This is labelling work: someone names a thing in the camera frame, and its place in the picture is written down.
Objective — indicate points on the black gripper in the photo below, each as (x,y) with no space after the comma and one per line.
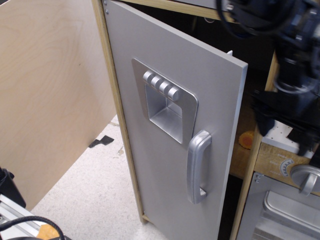
(299,111)

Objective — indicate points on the silver fridge door handle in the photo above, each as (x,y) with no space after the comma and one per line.
(195,153)

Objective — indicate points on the grey toy fridge door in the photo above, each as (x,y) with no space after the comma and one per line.
(217,80)

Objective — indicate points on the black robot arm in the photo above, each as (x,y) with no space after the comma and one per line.
(294,26)

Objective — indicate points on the orange toy food item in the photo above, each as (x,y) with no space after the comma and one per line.
(246,139)

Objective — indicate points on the silver oven knob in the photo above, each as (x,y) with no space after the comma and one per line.
(307,178)

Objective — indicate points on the grey oven door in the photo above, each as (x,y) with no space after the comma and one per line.
(277,211)

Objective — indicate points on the silver ice dispenser panel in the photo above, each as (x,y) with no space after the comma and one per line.
(169,106)

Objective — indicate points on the grey upper freezer door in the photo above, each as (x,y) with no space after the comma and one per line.
(212,4)

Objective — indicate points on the black tape piece on floor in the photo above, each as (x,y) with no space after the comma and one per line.
(105,140)

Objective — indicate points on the plywood board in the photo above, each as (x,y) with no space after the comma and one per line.
(55,93)

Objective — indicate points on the black box at left edge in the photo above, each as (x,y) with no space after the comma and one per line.
(9,189)

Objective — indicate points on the wooden toy kitchen frame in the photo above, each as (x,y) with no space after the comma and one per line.
(258,51)

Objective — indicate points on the aluminium rail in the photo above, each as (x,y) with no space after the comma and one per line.
(9,210)

